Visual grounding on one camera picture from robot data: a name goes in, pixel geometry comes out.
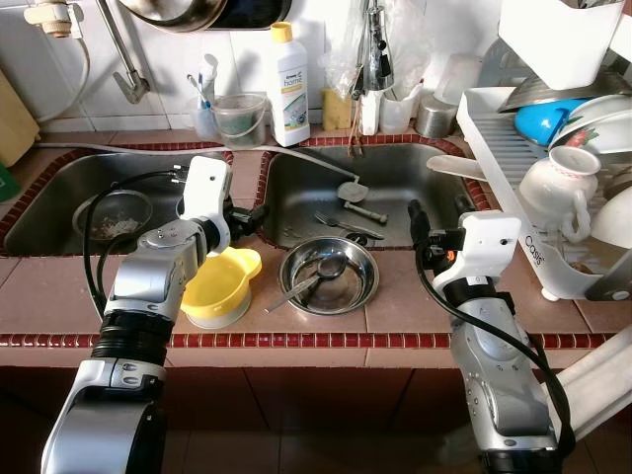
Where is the yellow plastic bowl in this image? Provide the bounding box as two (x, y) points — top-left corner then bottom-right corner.
(181, 247), (264, 330)

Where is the stainless steel bowl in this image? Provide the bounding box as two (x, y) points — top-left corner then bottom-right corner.
(278, 235), (379, 317)

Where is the steel spoon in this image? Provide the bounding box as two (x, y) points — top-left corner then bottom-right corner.
(265, 255), (349, 315)

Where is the chrome kitchen faucet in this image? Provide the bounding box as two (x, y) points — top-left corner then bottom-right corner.
(357, 0), (394, 100)

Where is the steel sink basin with cutlery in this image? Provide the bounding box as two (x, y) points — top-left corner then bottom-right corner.
(259, 146), (495, 250)

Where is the small steel utensil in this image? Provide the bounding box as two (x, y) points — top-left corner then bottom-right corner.
(341, 202), (389, 226)

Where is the white plastic dish rack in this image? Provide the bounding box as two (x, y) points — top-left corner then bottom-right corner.
(456, 87), (632, 302)

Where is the steel fork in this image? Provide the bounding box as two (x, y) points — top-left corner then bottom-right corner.
(314, 212), (386, 241)

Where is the white ceramic jug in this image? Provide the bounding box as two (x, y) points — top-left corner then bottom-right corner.
(517, 146), (601, 243)

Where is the small steel cup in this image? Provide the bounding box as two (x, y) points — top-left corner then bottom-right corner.
(415, 97), (457, 139)

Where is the clear plastic pail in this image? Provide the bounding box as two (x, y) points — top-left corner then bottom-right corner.
(212, 94), (270, 151)

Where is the clear toothbrush cup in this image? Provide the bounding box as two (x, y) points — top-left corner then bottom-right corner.
(191, 97), (220, 139)

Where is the blue plastic bowl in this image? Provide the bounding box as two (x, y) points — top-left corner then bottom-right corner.
(513, 99), (586, 147)

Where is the white plastic cup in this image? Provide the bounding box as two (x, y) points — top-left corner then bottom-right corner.
(378, 87), (421, 134)

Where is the frosted plastic container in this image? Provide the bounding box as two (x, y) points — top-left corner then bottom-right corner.
(434, 54), (485, 108)

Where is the steel mesh strainer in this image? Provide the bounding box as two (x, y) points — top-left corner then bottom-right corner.
(74, 188), (154, 243)

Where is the steel plate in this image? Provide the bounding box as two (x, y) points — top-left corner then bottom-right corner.
(499, 71), (603, 115)

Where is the yellow scouring sponge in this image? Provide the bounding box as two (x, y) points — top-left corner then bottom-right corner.
(321, 89), (355, 131)

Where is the white detergent bottle yellow cap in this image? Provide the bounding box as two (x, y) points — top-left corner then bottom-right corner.
(269, 22), (312, 147)

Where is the white blue toothbrush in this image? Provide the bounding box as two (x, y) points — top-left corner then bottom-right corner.
(186, 54), (218, 110)

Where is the plain white bowl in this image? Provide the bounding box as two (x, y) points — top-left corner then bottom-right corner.
(591, 183), (632, 248)

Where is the white floral ceramic bowl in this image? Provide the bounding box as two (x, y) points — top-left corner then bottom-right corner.
(553, 94), (632, 159)

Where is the clear plastic bag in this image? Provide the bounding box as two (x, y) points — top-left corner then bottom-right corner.
(326, 0), (435, 100)

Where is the steel sink basin with strainer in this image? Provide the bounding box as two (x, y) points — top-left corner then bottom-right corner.
(0, 148), (233, 260)

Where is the white plastic cutlery holder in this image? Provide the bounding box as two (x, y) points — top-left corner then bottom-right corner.
(497, 0), (629, 92)

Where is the hanging steel pan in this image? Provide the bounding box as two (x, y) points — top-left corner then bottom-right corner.
(117, 0), (294, 34)

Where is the green object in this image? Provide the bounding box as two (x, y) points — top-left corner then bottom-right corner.
(0, 163), (19, 198)

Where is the wooden cutting board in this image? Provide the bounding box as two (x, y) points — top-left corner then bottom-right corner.
(0, 69), (40, 169)

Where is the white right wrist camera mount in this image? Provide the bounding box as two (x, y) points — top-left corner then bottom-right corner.
(456, 210), (522, 284)

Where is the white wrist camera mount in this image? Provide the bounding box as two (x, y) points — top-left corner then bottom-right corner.
(178, 156), (233, 253)
(456, 210), (522, 284)

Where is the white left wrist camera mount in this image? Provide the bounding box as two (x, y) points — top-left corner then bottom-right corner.
(178, 156), (233, 253)

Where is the white hose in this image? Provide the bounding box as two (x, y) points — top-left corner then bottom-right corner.
(35, 138), (361, 189)

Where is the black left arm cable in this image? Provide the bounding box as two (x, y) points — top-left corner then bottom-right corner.
(81, 170), (189, 319)

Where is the grey wall tap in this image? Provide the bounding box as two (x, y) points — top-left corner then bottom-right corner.
(96, 0), (151, 105)

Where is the white wall fitting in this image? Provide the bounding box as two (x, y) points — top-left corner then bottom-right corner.
(25, 0), (90, 26)

